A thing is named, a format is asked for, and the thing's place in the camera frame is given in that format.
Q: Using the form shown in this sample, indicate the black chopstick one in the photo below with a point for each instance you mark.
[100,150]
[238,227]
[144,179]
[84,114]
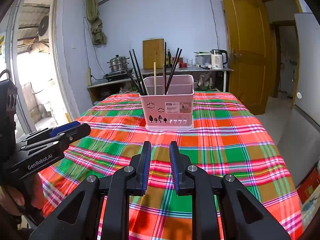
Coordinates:
[136,74]

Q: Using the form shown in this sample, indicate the red cardboard box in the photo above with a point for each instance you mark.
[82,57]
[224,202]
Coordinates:
[308,185]

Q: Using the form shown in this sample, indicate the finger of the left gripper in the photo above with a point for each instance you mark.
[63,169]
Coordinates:
[67,137]
[63,127]

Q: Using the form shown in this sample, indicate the red lidded jar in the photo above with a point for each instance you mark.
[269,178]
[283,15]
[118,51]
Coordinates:
[183,65]

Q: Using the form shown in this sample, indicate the light wooden chopstick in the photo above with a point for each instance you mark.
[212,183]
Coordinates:
[154,79]
[164,79]

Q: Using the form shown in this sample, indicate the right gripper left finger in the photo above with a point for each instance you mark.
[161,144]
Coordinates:
[132,180]

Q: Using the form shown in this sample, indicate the yellow wooden door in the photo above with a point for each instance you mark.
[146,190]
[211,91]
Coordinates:
[250,52]

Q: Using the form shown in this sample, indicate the wooden cutting board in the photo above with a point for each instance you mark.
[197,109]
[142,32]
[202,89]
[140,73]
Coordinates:
[153,52]

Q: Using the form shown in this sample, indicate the steel kitchen counter table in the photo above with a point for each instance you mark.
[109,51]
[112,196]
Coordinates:
[213,79]

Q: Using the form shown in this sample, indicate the colourful plaid tablecloth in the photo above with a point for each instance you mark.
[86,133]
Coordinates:
[226,139]

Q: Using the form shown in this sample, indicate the black chopstick three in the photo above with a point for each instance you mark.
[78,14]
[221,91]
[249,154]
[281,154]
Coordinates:
[172,71]

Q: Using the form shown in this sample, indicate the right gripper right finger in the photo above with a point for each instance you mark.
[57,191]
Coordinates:
[190,180]

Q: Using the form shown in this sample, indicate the black induction cooker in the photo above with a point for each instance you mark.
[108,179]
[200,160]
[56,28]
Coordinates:
[118,75]

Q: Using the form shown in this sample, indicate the left human hand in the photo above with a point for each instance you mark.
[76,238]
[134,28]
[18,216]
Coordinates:
[11,197]

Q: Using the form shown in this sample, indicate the pink plastic utensil basket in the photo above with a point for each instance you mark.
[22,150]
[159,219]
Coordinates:
[172,111]

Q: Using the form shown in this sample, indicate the wooden side shelf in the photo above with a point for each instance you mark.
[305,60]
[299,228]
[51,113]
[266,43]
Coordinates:
[100,90]

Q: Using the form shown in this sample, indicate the dark oil bottle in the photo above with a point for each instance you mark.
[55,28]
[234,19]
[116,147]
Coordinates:
[168,62]

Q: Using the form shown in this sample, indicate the stainless steel steamer pot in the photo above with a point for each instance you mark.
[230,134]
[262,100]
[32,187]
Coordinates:
[118,63]

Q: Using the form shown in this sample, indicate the black chopstick six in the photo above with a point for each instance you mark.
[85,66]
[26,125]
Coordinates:
[132,79]

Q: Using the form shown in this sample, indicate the black chopstick four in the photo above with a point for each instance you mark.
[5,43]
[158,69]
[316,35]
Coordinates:
[179,53]

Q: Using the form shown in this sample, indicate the silver refrigerator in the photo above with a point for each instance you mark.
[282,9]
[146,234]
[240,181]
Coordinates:
[299,145]

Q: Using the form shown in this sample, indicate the white electric kettle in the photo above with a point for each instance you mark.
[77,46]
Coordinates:
[219,58]

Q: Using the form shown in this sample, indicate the green hanging cloth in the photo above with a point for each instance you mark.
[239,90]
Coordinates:
[92,13]

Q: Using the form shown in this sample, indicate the black chopstick two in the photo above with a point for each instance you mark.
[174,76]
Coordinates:
[145,91]

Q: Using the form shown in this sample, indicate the clear plastic storage box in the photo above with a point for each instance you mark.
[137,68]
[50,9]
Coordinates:
[203,59]

